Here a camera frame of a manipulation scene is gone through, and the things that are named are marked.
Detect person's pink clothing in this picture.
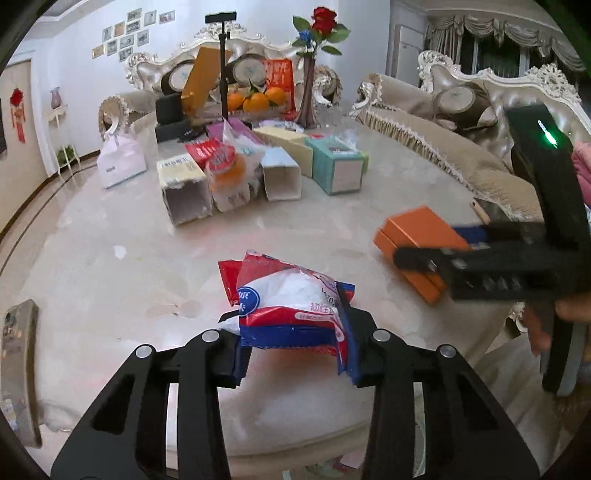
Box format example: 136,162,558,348
571,142,591,206

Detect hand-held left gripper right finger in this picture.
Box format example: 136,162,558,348
337,281,541,480

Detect teal carton box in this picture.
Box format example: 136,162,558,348
305,136,370,195

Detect shiny purple box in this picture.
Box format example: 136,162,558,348
205,117,266,148

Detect clear plastic bag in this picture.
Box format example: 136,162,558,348
203,119,267,195

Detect red knot wall decoration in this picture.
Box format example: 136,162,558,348
10,88,27,143

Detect yellow tilted board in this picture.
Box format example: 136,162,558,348
181,46,221,116

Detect white corner shelf stand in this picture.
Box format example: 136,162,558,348
45,105,82,176

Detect person's right hand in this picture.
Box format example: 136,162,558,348
522,293,591,356

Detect orange cardboard box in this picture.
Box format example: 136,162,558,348
373,206,474,305

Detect dark glass vase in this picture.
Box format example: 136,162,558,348
295,58,320,129

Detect white standing air conditioner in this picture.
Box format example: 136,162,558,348
392,25,426,80

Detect red blue white snack packet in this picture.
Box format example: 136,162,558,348
218,249,356,377

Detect grey smartphone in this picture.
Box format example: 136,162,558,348
0,299,42,448

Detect light blue carton box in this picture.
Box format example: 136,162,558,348
259,147,303,202

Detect large red printed packet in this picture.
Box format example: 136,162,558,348
262,58,296,114

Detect artificial red rose bouquet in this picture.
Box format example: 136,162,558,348
292,7,352,58

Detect glass fruit bowl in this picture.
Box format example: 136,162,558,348
216,102,297,119

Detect ornate beige side sofa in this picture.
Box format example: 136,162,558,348
350,50,585,222

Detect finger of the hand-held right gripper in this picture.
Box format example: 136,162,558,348
392,247,451,274
450,220,548,252

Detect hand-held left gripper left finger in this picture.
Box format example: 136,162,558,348
50,311,252,480

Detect black phone stand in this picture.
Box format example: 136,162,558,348
204,13,237,126

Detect white pink tissue pack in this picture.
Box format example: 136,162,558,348
96,131,147,189

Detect round-print brown cushion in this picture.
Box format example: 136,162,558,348
229,53,269,89
159,60,197,96
433,84,499,133

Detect draped beige curtains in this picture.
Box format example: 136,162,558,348
425,13,588,77

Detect pale yellow carton box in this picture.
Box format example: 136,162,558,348
253,126,315,178

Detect ornate beige three-seat sofa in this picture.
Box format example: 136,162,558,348
98,23,345,141

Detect black rounded case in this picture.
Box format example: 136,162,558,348
156,95,191,125

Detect cluster of wall photo frames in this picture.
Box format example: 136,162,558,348
91,8,176,63

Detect cream open carton box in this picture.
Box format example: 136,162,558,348
156,154,214,226

